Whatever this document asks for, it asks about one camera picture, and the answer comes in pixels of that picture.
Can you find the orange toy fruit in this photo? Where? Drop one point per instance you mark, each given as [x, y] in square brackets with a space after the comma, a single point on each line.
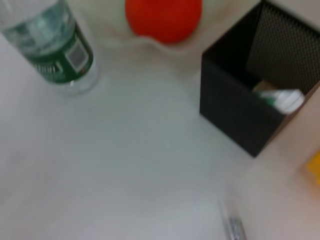
[165, 20]

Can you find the small wooden stamp block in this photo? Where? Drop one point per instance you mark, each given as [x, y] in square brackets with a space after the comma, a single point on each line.
[262, 86]

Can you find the green utility knife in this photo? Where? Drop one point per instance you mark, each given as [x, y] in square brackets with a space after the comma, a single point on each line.
[285, 101]

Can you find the silver glitter pen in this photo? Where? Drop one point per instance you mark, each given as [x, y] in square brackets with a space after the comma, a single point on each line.
[235, 225]

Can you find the clear water bottle green label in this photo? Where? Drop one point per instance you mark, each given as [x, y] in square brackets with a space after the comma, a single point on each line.
[50, 50]

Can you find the black mesh pen holder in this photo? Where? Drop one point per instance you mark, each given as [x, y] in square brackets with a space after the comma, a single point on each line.
[232, 112]

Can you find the clear glass fruit plate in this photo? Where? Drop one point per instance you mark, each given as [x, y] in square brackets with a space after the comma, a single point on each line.
[112, 22]

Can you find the yellow plastic bin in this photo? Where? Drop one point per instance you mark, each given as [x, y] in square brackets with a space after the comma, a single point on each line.
[315, 167]

